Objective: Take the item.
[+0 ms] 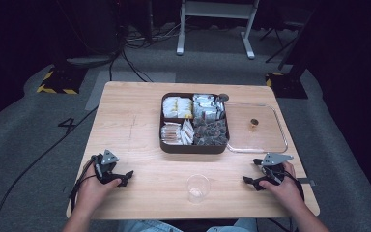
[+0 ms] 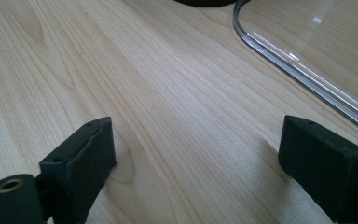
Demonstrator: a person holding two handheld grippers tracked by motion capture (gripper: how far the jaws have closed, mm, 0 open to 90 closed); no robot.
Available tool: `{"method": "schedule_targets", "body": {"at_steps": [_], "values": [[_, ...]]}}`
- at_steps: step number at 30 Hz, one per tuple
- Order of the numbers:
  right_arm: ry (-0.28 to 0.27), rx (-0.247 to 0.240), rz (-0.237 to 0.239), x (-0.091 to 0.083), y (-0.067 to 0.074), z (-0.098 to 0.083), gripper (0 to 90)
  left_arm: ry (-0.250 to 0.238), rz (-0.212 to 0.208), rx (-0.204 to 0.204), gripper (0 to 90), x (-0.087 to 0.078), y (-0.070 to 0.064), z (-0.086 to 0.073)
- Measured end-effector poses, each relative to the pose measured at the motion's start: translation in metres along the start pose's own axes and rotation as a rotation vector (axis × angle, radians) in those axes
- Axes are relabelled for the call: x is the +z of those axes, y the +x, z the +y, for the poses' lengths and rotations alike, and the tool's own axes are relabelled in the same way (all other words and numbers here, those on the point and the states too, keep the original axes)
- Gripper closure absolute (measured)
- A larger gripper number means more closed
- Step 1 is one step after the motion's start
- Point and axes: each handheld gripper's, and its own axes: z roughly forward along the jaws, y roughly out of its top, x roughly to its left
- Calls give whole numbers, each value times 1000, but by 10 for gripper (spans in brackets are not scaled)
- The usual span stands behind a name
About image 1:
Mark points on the black tripod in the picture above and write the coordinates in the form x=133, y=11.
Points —
x=278, y=42

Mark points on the pile of silver packets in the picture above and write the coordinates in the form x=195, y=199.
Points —
x=206, y=106

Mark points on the person's left jeans leg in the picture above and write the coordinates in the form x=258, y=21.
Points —
x=148, y=226

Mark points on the black yellow striped stand base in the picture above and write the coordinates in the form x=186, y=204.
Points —
x=286, y=85
x=62, y=80

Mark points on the grey tape strip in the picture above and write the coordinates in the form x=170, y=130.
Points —
x=306, y=182

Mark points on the clear plastic cup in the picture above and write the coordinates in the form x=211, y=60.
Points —
x=198, y=188

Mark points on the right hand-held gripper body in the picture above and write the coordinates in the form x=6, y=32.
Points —
x=274, y=159

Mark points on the row of white sachets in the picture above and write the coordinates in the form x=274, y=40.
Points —
x=187, y=132

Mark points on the pile of white yellow packets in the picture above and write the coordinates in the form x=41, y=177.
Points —
x=177, y=107

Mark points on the person's right jeans leg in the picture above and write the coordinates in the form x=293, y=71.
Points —
x=235, y=225

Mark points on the person's jeans leg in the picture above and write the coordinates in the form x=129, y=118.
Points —
x=235, y=225
x=148, y=226

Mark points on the person's left hand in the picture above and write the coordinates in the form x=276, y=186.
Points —
x=91, y=195

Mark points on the brown compartment box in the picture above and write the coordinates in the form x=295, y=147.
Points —
x=193, y=149

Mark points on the person's right hand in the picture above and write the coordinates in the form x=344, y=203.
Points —
x=286, y=193

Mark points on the dark metal stand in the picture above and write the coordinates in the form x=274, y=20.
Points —
x=90, y=59

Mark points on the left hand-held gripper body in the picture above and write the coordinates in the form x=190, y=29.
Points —
x=108, y=158

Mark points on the pile of clear brown packets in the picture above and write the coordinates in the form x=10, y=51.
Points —
x=170, y=133

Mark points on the pile of dark grey packets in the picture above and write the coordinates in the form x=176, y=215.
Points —
x=211, y=132

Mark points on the white desk frame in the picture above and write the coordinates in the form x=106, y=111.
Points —
x=217, y=9

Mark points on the clear lid with brown knob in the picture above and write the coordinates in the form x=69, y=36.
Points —
x=269, y=141

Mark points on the small grey round pod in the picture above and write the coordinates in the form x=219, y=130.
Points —
x=222, y=97

